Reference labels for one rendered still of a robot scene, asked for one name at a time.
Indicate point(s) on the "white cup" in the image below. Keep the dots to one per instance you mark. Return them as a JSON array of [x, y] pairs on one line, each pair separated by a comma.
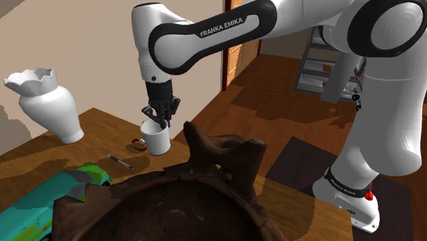
[[156, 141]]

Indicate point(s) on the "wooden door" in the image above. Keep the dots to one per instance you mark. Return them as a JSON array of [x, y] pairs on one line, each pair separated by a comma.
[[241, 53]]

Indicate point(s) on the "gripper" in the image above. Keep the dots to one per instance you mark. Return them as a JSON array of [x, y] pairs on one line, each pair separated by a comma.
[[159, 91]]

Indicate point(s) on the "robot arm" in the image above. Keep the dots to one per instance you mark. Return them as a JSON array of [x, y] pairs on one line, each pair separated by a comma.
[[383, 127]]

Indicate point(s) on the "teal and green toy van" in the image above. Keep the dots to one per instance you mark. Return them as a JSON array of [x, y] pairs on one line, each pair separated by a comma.
[[30, 203]]

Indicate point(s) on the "grey metal ladder shelf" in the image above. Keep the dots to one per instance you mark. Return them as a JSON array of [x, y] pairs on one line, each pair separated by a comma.
[[312, 71]]

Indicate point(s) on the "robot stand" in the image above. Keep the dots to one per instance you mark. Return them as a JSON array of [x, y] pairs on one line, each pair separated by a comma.
[[300, 160]]

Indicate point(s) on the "dark brown clay pot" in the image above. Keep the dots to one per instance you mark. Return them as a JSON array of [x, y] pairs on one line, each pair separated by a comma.
[[173, 207]]

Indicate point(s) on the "black and silver pen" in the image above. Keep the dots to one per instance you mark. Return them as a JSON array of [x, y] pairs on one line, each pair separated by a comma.
[[120, 162]]

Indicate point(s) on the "wooden table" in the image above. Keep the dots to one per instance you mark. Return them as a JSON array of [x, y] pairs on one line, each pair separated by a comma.
[[100, 133]]

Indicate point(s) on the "white vase with jagged rim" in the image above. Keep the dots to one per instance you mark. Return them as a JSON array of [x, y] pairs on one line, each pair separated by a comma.
[[50, 106]]

